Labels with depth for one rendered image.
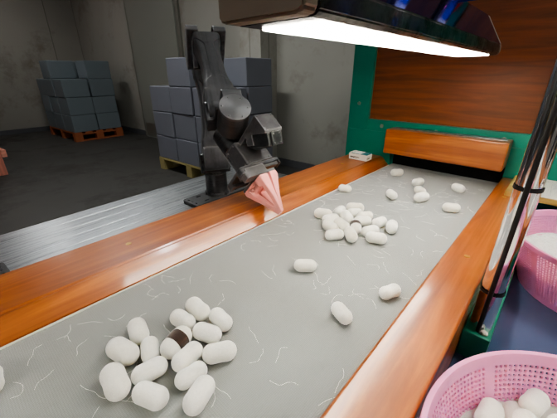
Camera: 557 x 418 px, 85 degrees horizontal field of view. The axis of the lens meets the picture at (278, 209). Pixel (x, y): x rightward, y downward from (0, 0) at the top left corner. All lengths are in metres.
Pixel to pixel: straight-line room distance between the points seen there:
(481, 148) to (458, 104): 0.15
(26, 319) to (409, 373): 0.41
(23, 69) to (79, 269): 7.07
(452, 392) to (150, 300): 0.34
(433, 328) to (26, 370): 0.41
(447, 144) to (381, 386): 0.72
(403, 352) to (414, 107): 0.79
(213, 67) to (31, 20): 6.97
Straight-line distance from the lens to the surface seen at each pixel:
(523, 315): 0.61
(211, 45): 0.79
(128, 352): 0.36
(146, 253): 0.50
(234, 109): 0.56
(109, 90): 6.14
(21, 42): 7.54
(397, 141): 0.96
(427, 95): 1.01
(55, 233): 0.88
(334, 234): 0.54
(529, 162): 0.39
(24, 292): 0.49
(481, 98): 0.97
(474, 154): 0.91
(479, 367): 0.37
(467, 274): 0.48
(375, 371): 0.32
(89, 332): 0.43
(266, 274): 0.46
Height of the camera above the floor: 1.01
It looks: 24 degrees down
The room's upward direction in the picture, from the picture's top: straight up
